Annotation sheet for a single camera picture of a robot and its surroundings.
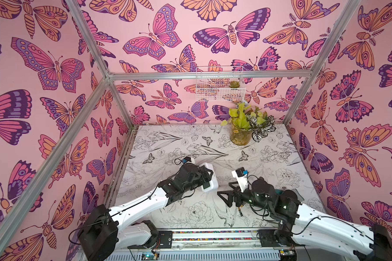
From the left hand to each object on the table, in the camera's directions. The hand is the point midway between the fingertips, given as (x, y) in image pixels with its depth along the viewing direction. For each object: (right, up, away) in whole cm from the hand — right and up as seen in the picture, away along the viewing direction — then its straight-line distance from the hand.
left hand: (211, 174), depth 79 cm
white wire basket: (+7, +49, +16) cm, 52 cm away
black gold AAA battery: (+15, -19, +3) cm, 24 cm away
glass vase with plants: (+24, +27, +18) cm, 40 cm away
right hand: (+5, -4, -7) cm, 10 cm away
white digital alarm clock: (+1, -4, -5) cm, 6 cm away
